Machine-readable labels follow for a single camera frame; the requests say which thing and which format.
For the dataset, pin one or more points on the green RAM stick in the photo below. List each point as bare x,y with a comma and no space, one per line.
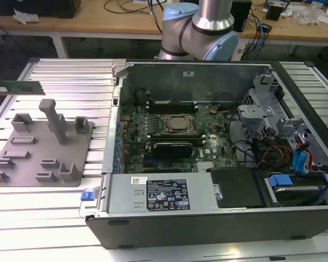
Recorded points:
22,87

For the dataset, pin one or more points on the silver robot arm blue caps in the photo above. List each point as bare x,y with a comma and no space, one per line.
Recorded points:
207,27

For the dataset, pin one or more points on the black RAM slot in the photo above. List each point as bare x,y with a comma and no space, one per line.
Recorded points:
172,104
172,109

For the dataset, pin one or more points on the crumpled white paper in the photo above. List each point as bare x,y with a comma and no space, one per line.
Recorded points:
26,16

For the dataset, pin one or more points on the large black box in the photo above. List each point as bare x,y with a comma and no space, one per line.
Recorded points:
38,6

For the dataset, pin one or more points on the grey plastic parts rack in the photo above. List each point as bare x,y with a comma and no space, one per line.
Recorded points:
60,152

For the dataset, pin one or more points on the blue case latch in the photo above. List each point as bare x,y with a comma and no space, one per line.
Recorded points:
87,196

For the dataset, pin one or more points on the grey power supply with label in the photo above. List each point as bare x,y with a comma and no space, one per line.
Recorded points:
125,196

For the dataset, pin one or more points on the silver CPU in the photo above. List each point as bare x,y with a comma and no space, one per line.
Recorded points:
179,122

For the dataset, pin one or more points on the black graphics card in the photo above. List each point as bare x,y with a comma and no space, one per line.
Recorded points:
172,150

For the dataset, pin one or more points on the round coin battery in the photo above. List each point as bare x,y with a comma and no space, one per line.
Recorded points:
213,110

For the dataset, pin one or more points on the small silver heatsink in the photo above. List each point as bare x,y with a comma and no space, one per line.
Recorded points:
206,167

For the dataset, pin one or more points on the green motherboard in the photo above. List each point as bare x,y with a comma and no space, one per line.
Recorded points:
221,142

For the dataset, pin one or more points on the white tag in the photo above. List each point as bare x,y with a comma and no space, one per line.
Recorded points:
240,52

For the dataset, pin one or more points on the tall black box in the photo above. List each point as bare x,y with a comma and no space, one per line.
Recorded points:
243,16

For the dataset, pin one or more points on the grey metal drive cage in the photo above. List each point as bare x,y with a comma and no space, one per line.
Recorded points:
255,110

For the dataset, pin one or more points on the small black device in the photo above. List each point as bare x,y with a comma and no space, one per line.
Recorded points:
267,27

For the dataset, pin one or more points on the black open PC case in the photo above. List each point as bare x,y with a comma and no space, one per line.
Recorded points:
207,232

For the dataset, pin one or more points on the black drive bay cover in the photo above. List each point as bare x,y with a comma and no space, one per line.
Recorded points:
237,188

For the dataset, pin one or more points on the clear plastic bags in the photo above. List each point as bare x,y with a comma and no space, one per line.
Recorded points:
311,15

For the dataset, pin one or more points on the hard disk in blue carrier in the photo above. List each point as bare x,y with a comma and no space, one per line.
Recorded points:
295,191

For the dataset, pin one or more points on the wooden desk white frame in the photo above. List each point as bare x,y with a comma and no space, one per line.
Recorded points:
98,24

